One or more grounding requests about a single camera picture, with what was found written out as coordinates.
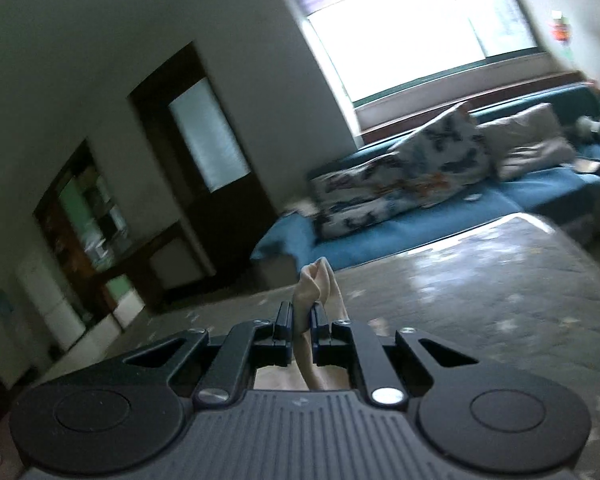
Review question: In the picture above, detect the white refrigerator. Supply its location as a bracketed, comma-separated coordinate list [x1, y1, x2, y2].
[15, 250, 81, 356]

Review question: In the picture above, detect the dark wooden console table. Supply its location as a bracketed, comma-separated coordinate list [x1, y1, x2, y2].
[97, 220, 216, 311]

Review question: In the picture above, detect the dark wooden shelf cabinet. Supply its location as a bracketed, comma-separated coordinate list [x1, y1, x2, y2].
[34, 140, 131, 321]

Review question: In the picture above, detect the beige cushion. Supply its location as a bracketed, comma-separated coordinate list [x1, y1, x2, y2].
[475, 102, 576, 181]

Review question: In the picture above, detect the teal sofa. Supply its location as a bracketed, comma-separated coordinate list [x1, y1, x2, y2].
[250, 82, 600, 271]

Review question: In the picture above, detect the green framed window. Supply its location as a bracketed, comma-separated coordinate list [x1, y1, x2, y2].
[290, 0, 553, 121]

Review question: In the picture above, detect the cream garment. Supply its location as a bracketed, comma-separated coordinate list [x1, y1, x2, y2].
[252, 257, 353, 393]

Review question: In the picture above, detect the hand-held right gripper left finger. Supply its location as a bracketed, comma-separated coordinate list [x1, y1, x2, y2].
[122, 301, 295, 406]

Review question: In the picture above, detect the dark wooden glass door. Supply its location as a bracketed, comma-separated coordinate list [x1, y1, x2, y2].
[127, 42, 276, 291]

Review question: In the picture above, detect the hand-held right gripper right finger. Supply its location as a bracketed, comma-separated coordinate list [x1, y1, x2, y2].
[310, 305, 481, 407]

